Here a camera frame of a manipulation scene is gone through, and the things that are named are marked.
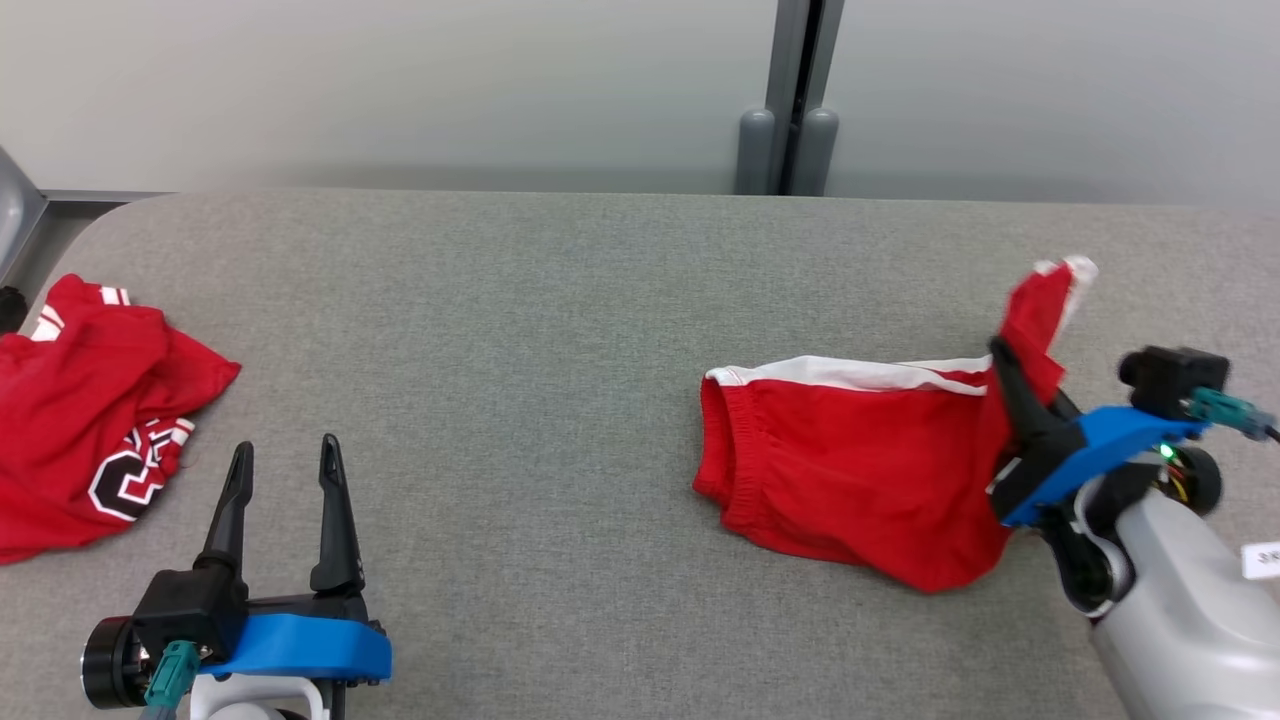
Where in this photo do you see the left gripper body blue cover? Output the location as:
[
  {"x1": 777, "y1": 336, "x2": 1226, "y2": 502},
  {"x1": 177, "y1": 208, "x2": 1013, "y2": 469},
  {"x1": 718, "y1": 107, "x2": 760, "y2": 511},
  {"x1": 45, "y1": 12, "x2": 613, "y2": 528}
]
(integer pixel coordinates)
[{"x1": 82, "y1": 595, "x2": 393, "y2": 711}]

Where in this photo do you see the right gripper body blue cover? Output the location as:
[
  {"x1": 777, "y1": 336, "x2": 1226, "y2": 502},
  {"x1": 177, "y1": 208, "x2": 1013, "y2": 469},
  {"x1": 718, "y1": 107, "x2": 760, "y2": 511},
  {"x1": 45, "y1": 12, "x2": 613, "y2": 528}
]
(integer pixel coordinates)
[{"x1": 985, "y1": 405, "x2": 1223, "y2": 528}]

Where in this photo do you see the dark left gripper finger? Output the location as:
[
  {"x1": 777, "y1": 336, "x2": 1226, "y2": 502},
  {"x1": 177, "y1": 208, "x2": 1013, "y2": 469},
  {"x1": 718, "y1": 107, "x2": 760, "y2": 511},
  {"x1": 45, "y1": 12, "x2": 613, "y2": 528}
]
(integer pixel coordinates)
[
  {"x1": 195, "y1": 442, "x2": 255, "y2": 581},
  {"x1": 310, "y1": 433, "x2": 366, "y2": 596}
]

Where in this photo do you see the red shorts white stripe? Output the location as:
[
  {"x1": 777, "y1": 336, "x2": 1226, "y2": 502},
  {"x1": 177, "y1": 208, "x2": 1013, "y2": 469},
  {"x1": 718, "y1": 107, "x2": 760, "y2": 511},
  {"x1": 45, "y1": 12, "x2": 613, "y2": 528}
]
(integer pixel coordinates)
[{"x1": 692, "y1": 255, "x2": 1099, "y2": 594}]

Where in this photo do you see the red basketball jersey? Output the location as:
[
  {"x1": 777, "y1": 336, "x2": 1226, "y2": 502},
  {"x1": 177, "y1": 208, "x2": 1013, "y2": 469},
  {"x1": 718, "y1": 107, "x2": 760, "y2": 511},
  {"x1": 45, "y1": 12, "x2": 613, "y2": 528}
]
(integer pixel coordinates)
[{"x1": 0, "y1": 273, "x2": 242, "y2": 566}]

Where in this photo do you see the grey metal stand leg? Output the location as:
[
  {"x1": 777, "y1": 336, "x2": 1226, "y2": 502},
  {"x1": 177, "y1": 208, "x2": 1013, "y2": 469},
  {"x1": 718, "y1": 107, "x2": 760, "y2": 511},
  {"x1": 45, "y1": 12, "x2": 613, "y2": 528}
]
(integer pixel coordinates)
[{"x1": 0, "y1": 148, "x2": 49, "y2": 286}]

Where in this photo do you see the right teal plug cable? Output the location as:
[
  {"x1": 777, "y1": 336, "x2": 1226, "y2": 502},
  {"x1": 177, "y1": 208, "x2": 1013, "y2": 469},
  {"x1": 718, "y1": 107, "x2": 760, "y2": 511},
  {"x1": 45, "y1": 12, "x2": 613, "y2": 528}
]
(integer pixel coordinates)
[{"x1": 1190, "y1": 388, "x2": 1280, "y2": 443}]

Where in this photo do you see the teal plug cable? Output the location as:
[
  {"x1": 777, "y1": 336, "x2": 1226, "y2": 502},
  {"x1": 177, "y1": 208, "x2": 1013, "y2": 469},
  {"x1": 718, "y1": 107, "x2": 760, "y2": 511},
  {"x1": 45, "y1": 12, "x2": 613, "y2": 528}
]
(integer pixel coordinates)
[
  {"x1": 1190, "y1": 388, "x2": 1280, "y2": 443},
  {"x1": 140, "y1": 640, "x2": 201, "y2": 720}
]

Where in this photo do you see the left teal plug cable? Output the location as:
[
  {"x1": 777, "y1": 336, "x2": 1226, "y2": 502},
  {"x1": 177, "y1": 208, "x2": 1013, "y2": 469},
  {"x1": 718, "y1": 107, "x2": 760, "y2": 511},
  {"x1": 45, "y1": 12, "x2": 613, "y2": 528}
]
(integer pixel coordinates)
[{"x1": 140, "y1": 640, "x2": 201, "y2": 720}]

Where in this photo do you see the grey cylindrical post bumper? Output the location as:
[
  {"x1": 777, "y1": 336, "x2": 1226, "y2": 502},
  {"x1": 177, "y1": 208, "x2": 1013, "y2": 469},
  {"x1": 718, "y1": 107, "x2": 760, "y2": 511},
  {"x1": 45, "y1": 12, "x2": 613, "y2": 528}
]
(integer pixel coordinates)
[
  {"x1": 736, "y1": 108, "x2": 777, "y2": 196},
  {"x1": 792, "y1": 107, "x2": 839, "y2": 197}
]

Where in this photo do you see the grey floor rail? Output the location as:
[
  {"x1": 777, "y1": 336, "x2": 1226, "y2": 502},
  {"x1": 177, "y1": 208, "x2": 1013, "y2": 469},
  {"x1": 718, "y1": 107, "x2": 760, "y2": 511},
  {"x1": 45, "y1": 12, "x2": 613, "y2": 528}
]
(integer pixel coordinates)
[{"x1": 40, "y1": 190, "x2": 171, "y2": 206}]

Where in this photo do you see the grey partition frame post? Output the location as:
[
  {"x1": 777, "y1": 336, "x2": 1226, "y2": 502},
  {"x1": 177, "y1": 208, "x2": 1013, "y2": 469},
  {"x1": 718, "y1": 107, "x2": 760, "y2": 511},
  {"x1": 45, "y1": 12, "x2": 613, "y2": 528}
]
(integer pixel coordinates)
[{"x1": 765, "y1": 0, "x2": 846, "y2": 196}]

